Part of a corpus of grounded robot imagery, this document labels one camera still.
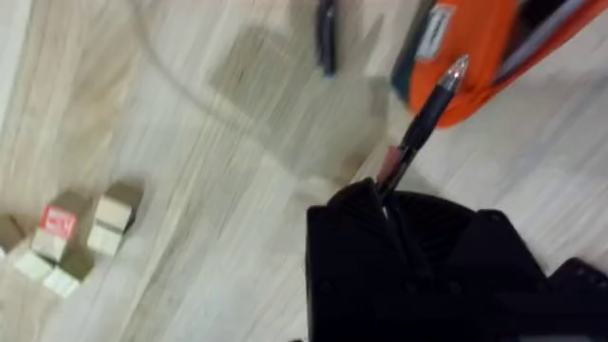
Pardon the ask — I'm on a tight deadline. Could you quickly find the black pen with clear tip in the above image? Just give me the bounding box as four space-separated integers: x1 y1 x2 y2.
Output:
374 53 470 197

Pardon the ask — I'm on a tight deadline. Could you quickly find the heap of small cardboard boxes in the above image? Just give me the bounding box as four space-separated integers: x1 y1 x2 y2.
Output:
0 182 143 299

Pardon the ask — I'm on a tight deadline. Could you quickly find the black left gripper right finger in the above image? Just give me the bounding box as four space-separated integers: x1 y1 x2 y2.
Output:
385 189 552 342

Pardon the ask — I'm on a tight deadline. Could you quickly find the orange soft zip bag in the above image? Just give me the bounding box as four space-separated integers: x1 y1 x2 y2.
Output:
390 0 608 129

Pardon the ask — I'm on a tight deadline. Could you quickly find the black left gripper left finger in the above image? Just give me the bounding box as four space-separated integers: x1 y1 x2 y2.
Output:
306 178 405 342

